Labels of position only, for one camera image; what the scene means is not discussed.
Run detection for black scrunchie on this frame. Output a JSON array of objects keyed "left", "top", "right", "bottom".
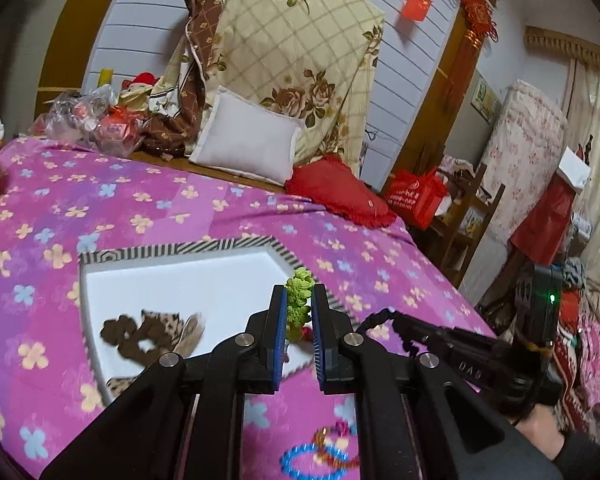
[{"left": 355, "top": 309, "right": 422, "bottom": 357}]

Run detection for red shopping bag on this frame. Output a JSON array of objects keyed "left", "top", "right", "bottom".
[{"left": 383, "top": 170, "right": 449, "bottom": 232}]

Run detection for purple floral bedsheet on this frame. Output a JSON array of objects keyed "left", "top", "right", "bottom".
[{"left": 0, "top": 137, "right": 501, "bottom": 480}]

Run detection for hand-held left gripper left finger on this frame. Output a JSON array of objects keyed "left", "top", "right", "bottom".
[{"left": 39, "top": 284, "right": 288, "bottom": 480}]

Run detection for blue beaded bracelet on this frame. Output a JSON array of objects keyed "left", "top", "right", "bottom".
[{"left": 281, "top": 439, "right": 352, "bottom": 480}]

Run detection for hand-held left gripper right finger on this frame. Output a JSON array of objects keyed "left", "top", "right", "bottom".
[{"left": 311, "top": 283, "right": 565, "bottom": 480}]

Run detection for small white pillow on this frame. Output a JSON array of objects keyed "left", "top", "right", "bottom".
[{"left": 189, "top": 86, "right": 304, "bottom": 187}]

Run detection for red heart cushion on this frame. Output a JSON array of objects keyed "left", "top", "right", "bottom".
[{"left": 284, "top": 156, "right": 399, "bottom": 229}]

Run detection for red hanging bag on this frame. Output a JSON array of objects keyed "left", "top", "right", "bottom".
[{"left": 510, "top": 147, "right": 592, "bottom": 267}]

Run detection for wooden chair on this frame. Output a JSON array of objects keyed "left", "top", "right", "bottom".
[{"left": 424, "top": 160, "right": 507, "bottom": 288}]

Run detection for pink floral rolled mattress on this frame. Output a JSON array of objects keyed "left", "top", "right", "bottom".
[{"left": 480, "top": 80, "right": 567, "bottom": 247}]

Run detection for brown patterned quilt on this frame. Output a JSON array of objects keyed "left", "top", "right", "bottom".
[{"left": 140, "top": 0, "right": 226, "bottom": 157}]

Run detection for wall calendar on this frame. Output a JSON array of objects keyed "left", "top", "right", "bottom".
[{"left": 470, "top": 74, "right": 502, "bottom": 124}]

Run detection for red plush toy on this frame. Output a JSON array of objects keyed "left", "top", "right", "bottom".
[{"left": 121, "top": 72, "right": 157, "bottom": 97}]

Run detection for cream curtain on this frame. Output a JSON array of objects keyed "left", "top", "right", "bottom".
[{"left": 564, "top": 57, "right": 600, "bottom": 288}]

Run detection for person's right forearm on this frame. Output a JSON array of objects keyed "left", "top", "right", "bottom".
[{"left": 516, "top": 405, "right": 600, "bottom": 480}]

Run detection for red paper flag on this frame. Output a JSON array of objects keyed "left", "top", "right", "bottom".
[{"left": 402, "top": 0, "right": 434, "bottom": 24}]

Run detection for clear plastic bags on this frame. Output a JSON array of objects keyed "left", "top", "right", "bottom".
[{"left": 44, "top": 85, "right": 147, "bottom": 157}]

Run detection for red knot wall ornament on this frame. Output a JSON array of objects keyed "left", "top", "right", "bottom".
[{"left": 442, "top": 0, "right": 499, "bottom": 103}]

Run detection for leopard print hair bow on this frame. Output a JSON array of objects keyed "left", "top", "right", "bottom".
[{"left": 139, "top": 309, "right": 207, "bottom": 357}]

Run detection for striped rim white tray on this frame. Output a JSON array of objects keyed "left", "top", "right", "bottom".
[{"left": 79, "top": 237, "right": 362, "bottom": 406}]

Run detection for brown scrunchie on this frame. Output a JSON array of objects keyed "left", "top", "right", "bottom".
[{"left": 100, "top": 314, "right": 155, "bottom": 362}]

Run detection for cream floral folded quilt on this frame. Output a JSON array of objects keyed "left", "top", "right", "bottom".
[{"left": 150, "top": 0, "right": 387, "bottom": 177}]

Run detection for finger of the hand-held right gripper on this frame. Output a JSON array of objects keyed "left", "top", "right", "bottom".
[{"left": 392, "top": 312, "right": 512, "bottom": 362}]

